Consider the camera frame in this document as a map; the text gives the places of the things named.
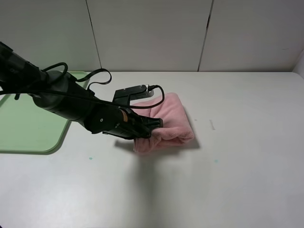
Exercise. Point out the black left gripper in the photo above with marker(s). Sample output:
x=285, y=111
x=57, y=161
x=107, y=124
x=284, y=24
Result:
x=126, y=124

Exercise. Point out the green plastic tray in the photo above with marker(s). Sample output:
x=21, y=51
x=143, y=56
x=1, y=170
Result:
x=28, y=129

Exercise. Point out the pink fluffy towel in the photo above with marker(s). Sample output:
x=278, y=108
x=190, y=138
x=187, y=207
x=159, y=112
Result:
x=176, y=130

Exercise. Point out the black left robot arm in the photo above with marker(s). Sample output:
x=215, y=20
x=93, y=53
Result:
x=57, y=91

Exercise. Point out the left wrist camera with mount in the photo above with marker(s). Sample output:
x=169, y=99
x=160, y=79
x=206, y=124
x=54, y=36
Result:
x=126, y=95

